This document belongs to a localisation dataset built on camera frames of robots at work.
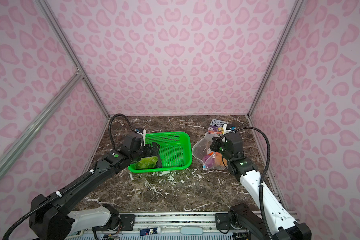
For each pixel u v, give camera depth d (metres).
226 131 0.68
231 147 0.54
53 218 0.38
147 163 0.84
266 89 1.02
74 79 0.86
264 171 0.50
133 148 0.60
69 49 0.82
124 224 0.72
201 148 0.85
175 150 1.00
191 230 0.71
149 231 0.69
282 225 0.39
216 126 1.10
